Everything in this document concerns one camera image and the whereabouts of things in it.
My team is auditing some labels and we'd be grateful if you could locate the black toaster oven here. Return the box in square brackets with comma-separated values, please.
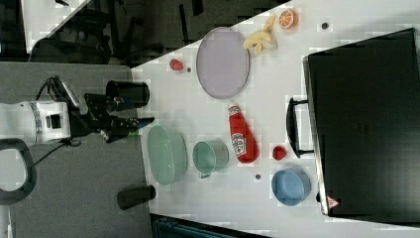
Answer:
[302, 28, 420, 227]

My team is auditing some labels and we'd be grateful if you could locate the black cylinder post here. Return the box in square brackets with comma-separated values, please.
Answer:
[106, 80, 150, 106]
[117, 185, 157, 210]

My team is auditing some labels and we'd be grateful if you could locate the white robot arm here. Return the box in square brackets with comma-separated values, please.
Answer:
[1, 93, 155, 146]

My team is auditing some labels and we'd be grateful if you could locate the grey round plate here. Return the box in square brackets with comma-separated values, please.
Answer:
[196, 27, 250, 99]

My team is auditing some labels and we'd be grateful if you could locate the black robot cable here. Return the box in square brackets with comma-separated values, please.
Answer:
[33, 75, 82, 167]

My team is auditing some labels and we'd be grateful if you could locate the green oval strainer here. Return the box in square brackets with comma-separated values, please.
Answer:
[147, 125, 187, 185]

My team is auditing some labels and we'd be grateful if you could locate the plush peeled banana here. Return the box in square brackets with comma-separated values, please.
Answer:
[243, 15, 277, 56]

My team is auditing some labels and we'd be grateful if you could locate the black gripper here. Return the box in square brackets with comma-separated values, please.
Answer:
[70, 93, 155, 143]

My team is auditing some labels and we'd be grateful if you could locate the black cylinder post upper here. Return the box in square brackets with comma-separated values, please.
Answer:
[106, 80, 150, 106]

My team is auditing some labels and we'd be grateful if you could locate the blue bowl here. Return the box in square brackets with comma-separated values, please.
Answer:
[271, 168, 311, 206]

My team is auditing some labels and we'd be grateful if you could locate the plush orange slice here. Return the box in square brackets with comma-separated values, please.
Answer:
[278, 9, 299, 30]

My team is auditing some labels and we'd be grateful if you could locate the green metal cup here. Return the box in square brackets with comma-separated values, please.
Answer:
[192, 139, 229, 179]

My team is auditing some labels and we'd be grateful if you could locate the red plush strawberry near plate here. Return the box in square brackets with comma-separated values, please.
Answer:
[169, 59, 183, 71]

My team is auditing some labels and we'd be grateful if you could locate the red plush strawberry near bowl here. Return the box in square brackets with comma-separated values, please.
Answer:
[272, 146, 287, 161]

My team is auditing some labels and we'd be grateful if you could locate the red plush ketchup bottle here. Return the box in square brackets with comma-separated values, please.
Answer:
[228, 103, 259, 164]

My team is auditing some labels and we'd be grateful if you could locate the black cylinder post lower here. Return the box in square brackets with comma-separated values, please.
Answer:
[117, 185, 157, 210]

